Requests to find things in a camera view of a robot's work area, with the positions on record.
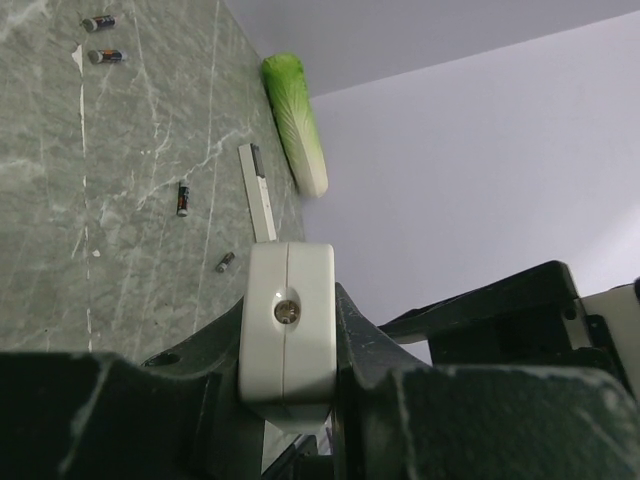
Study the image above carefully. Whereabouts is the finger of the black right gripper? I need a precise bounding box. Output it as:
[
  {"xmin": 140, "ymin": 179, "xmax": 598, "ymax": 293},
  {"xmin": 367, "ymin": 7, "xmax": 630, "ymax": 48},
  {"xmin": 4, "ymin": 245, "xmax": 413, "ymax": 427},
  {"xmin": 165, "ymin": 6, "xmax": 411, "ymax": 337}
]
[{"xmin": 380, "ymin": 260, "xmax": 578, "ymax": 344}]

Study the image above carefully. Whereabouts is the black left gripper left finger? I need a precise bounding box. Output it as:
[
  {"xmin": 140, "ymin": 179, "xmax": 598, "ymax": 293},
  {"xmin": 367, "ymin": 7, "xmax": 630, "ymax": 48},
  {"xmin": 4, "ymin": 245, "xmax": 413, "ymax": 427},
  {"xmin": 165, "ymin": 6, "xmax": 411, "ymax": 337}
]
[{"xmin": 1, "ymin": 305, "xmax": 264, "ymax": 479}]

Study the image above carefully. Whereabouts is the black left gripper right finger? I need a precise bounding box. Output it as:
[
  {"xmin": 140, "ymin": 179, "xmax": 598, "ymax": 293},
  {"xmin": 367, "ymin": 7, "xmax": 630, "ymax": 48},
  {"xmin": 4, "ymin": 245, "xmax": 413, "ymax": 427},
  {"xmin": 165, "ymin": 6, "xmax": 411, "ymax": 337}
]
[{"xmin": 333, "ymin": 287, "xmax": 639, "ymax": 479}]

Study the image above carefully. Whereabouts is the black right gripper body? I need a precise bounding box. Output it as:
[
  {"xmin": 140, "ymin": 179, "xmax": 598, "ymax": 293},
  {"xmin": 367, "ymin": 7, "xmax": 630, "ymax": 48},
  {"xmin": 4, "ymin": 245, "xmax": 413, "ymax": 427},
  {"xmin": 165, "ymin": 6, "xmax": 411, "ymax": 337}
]
[{"xmin": 428, "ymin": 300, "xmax": 630, "ymax": 389}]

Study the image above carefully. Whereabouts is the slim white remote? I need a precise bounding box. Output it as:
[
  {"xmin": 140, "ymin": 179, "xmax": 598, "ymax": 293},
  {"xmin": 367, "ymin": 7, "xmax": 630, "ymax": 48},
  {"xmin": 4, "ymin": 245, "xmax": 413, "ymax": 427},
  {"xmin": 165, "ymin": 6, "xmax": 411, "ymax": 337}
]
[{"xmin": 238, "ymin": 143, "xmax": 277, "ymax": 243}]

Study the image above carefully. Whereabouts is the dark loose battery right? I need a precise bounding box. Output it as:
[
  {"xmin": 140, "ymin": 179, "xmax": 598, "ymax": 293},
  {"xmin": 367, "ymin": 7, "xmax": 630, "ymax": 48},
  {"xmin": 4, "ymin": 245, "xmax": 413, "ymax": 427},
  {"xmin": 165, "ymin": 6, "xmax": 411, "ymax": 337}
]
[{"xmin": 215, "ymin": 252, "xmax": 235, "ymax": 273}]

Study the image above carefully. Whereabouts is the dark loose battery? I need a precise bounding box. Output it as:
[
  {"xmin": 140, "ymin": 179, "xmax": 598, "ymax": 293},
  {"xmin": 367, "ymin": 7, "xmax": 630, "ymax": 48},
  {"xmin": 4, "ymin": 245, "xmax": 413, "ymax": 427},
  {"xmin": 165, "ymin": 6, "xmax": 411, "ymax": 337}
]
[
  {"xmin": 176, "ymin": 180, "xmax": 190, "ymax": 217},
  {"xmin": 215, "ymin": 252, "xmax": 235, "ymax": 273}
]

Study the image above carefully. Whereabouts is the dark loose battery centre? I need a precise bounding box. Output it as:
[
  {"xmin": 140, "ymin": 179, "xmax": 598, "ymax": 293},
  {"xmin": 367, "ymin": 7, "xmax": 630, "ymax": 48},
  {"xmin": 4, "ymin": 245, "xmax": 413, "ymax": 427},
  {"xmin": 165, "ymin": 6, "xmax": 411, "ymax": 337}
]
[{"xmin": 176, "ymin": 180, "xmax": 190, "ymax": 217}]

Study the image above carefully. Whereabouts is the green white napa cabbage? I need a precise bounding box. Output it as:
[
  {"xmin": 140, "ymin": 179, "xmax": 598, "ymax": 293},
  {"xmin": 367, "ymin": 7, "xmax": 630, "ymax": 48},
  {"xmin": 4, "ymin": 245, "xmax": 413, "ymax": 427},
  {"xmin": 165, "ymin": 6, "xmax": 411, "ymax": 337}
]
[{"xmin": 261, "ymin": 53, "xmax": 329, "ymax": 198}]

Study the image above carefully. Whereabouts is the dark battery near one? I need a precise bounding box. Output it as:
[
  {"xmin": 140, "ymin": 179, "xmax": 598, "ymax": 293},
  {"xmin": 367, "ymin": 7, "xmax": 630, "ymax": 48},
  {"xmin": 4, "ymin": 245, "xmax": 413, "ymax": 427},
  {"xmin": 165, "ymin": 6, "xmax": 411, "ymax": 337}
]
[{"xmin": 87, "ymin": 50, "xmax": 128, "ymax": 65}]

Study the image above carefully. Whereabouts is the dark battery one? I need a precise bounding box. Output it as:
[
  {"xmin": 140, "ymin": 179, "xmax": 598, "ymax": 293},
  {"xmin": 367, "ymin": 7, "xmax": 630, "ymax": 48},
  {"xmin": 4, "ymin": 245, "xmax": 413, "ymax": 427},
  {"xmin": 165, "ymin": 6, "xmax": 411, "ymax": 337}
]
[
  {"xmin": 87, "ymin": 50, "xmax": 128, "ymax": 65},
  {"xmin": 81, "ymin": 15, "xmax": 117, "ymax": 33}
]

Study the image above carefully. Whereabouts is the dark battery far one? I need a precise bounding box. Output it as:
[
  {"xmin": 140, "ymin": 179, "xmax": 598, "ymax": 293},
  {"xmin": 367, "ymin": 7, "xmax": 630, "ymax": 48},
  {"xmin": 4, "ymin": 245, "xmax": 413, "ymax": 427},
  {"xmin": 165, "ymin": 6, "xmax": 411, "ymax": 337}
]
[{"xmin": 81, "ymin": 15, "xmax": 117, "ymax": 33}]

